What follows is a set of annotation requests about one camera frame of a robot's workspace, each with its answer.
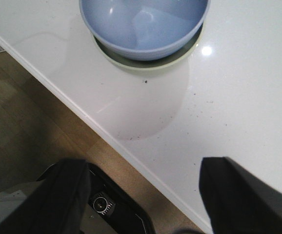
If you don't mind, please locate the blue bowl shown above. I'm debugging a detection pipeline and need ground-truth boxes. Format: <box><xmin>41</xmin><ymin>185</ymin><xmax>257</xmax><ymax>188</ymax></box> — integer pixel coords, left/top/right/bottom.
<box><xmin>79</xmin><ymin>0</ymin><xmax>211</xmax><ymax>61</ymax></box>

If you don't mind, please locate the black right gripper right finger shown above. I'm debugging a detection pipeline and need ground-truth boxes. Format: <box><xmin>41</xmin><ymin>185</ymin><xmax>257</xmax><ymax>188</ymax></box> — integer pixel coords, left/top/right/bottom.
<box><xmin>199</xmin><ymin>157</ymin><xmax>282</xmax><ymax>234</ymax></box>

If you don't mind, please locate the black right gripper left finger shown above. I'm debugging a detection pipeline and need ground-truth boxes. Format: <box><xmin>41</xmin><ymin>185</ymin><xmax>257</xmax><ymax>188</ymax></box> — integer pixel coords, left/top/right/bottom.
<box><xmin>0</xmin><ymin>159</ymin><xmax>91</xmax><ymax>234</ymax></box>

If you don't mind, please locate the green bowl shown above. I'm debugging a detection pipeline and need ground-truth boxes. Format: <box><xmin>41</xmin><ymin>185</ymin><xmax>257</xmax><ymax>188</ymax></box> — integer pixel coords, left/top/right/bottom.
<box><xmin>92</xmin><ymin>24</ymin><xmax>203</xmax><ymax>72</ymax></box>

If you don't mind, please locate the black robot base with dial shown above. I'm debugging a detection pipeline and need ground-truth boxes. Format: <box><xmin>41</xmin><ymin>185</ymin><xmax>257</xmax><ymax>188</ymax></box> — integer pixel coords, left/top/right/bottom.
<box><xmin>36</xmin><ymin>162</ymin><xmax>156</xmax><ymax>234</ymax></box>

